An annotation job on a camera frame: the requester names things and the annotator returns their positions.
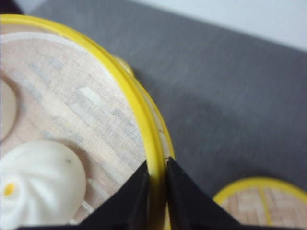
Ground woven bamboo steamer lid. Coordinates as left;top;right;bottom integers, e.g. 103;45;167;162
213;177;307;230

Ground pleated white bun yellow dot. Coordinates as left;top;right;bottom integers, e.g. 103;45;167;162
0;141;86;230

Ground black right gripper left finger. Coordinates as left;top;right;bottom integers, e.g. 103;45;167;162
80;161;149;230

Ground bamboo steamer tray two buns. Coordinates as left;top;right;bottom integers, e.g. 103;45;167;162
0;14;174;230

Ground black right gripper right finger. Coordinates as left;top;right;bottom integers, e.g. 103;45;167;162
166;157;240;230

